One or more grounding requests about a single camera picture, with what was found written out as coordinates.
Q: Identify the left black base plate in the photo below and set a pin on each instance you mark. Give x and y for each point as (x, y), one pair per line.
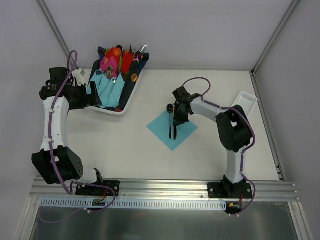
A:
(107, 188)

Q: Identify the aluminium mounting rail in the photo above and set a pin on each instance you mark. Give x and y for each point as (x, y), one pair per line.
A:
(190, 190)

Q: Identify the teal rolled napkin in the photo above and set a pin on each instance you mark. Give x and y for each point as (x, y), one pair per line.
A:
(103, 89)
(117, 86)
(107, 92)
(97, 78)

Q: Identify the pink rolled napkin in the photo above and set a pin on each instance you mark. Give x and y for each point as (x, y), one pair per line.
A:
(109, 67)

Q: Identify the large white basket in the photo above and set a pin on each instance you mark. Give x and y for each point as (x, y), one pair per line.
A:
(117, 110)

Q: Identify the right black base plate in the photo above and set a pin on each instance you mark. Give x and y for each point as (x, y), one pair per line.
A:
(224, 190)

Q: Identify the orange rolled napkin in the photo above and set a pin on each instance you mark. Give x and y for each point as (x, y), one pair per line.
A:
(115, 52)

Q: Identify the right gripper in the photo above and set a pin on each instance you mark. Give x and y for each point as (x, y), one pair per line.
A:
(180, 118)

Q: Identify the dark navy rolled napkin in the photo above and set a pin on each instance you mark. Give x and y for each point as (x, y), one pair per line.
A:
(129, 84)

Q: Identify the black spoon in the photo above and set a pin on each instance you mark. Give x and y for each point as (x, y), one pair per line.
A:
(170, 109)

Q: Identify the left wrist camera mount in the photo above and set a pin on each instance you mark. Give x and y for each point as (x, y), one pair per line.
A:
(78, 77)

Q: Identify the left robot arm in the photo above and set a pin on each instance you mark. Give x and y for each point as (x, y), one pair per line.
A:
(56, 163)

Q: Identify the white slotted cable duct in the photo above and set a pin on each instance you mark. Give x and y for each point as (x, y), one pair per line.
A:
(150, 204)

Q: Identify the small white utensil tray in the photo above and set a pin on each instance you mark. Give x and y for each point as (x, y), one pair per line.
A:
(246, 101)

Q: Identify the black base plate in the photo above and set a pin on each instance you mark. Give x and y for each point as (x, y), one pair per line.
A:
(107, 188)
(224, 190)

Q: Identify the red rolled napkin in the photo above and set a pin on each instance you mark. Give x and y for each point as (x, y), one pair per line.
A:
(127, 59)

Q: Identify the teal paper napkin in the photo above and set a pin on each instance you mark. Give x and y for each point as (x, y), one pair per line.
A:
(160, 128)

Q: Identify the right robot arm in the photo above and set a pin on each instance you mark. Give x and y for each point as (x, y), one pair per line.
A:
(235, 134)

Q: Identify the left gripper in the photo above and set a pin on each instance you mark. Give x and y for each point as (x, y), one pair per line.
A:
(88, 96)

